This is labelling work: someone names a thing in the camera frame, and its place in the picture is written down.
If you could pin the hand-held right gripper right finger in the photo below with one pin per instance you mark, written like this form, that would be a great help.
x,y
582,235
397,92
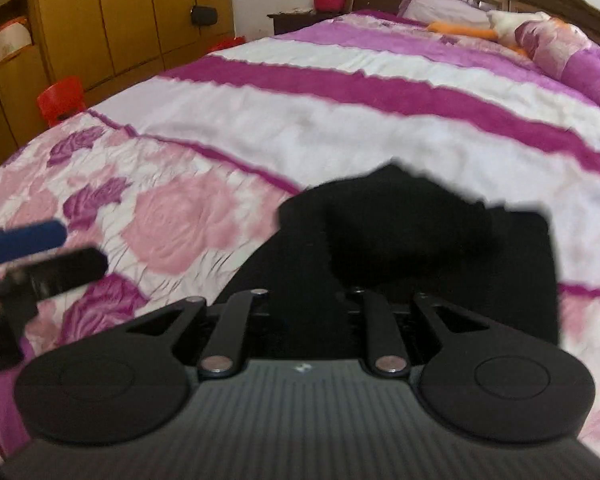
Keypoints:
x,y
377,320

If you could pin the dark wooden nightstand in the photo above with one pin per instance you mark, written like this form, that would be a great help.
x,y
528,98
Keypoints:
x,y
295,21

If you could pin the black garment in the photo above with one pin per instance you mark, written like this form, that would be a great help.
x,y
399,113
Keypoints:
x,y
405,230

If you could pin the red plastic stool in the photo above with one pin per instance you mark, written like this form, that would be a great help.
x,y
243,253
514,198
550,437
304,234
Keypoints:
x,y
60,100
227,45

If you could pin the light purple pillow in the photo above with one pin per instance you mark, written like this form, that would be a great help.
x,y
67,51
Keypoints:
x,y
440,5

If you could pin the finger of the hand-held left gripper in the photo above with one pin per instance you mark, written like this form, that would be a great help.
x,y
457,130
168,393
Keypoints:
x,y
25,240
65,270

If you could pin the pink floral bed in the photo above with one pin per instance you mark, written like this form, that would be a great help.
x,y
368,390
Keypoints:
x,y
330,120

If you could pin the white plush duck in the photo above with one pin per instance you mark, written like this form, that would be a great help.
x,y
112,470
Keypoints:
x,y
500,25

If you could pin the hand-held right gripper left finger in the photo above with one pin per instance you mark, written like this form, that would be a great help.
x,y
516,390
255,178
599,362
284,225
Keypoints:
x,y
240,320

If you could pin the small black bag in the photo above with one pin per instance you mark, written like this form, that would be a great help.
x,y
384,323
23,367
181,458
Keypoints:
x,y
204,15

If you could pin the white and orange appliance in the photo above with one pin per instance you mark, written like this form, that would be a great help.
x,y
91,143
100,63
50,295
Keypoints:
x,y
12,37

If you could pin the wooden wardrobe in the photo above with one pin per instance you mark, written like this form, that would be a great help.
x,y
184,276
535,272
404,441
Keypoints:
x,y
120,15

